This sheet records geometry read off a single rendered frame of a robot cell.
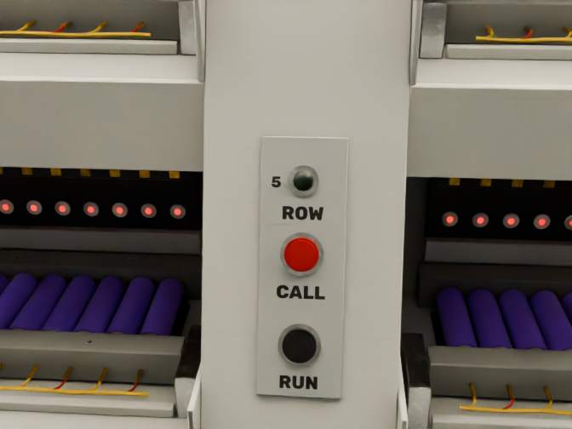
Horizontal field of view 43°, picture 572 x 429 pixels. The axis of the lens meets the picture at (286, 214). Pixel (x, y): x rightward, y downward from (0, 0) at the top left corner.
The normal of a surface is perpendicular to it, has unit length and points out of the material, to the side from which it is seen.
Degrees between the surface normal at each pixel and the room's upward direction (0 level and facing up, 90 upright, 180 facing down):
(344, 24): 90
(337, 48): 90
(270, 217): 90
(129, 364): 111
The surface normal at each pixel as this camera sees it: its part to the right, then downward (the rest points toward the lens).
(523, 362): 0.00, -0.90
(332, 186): -0.07, 0.08
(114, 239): -0.07, 0.44
